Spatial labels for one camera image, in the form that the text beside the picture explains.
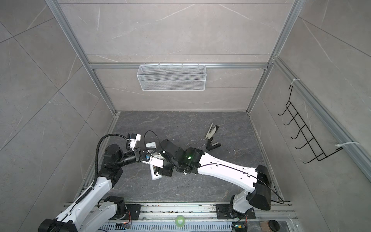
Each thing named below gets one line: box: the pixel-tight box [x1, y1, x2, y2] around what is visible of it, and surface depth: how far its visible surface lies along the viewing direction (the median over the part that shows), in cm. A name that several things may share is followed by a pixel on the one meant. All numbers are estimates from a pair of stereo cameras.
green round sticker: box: [174, 215, 186, 228], surface depth 73 cm
